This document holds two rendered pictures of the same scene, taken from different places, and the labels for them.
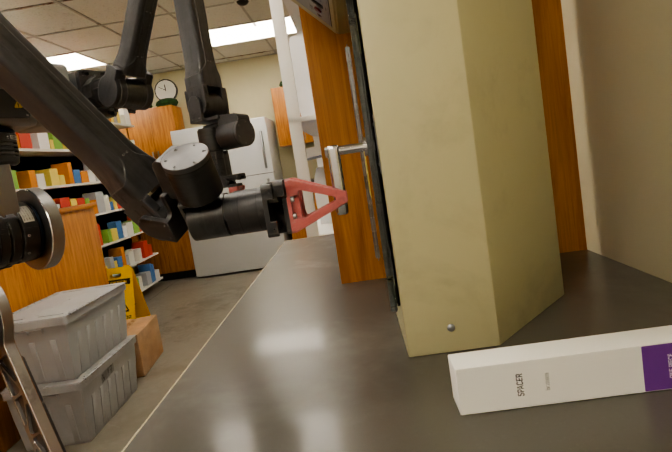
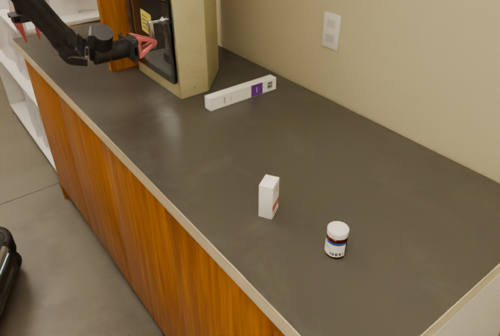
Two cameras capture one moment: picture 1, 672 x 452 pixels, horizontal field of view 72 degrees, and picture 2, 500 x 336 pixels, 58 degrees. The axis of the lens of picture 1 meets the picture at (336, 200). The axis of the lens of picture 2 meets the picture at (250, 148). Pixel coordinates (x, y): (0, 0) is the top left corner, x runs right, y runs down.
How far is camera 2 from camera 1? 1.04 m
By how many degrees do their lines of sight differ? 47
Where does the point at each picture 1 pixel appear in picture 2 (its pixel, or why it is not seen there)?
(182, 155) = (101, 31)
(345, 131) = not seen: outside the picture
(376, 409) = (185, 114)
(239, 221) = (118, 56)
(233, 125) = not seen: outside the picture
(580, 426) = (239, 107)
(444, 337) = (192, 91)
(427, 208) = (189, 46)
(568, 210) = not seen: hidden behind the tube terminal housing
